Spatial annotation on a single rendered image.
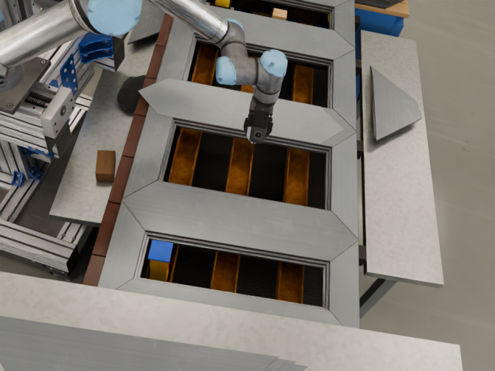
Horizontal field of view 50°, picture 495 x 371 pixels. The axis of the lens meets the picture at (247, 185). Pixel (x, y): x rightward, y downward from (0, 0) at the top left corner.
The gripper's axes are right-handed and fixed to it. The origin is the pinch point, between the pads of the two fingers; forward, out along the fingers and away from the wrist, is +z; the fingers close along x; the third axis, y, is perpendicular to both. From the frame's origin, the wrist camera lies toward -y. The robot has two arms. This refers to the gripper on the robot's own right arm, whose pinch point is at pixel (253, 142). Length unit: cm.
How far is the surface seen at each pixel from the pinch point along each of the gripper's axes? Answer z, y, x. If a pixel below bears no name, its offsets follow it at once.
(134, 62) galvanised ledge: 22, 48, 51
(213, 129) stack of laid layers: 7.2, 8.4, 13.6
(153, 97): 5.7, 16.4, 36.2
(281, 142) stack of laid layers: 7.6, 8.5, -10.4
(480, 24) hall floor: 90, 220, -161
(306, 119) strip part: 5.8, 19.5, -18.5
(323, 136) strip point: 5.8, 13.1, -24.9
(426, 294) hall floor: 90, 0, -100
